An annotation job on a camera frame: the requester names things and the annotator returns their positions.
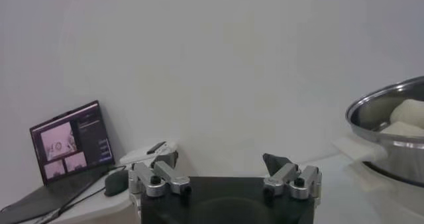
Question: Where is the cream electric cooker base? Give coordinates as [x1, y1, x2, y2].
[333, 135, 424, 224]

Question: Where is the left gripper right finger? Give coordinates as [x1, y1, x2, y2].
[262, 152, 323, 201]

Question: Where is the black mouse cable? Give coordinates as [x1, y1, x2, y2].
[39, 185, 109, 223]

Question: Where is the stainless steel steamer basket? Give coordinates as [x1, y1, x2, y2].
[345, 76, 424, 188]

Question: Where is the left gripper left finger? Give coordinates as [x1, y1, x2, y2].
[128, 150, 192, 199]

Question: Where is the black computer mouse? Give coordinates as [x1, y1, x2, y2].
[104, 169, 131, 197]

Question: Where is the small black white device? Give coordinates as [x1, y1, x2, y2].
[146, 141, 167, 156]

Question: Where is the flat white box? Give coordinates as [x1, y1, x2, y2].
[119, 141, 178, 166]

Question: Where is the open dark laptop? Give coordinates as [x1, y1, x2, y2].
[0, 99, 117, 224]

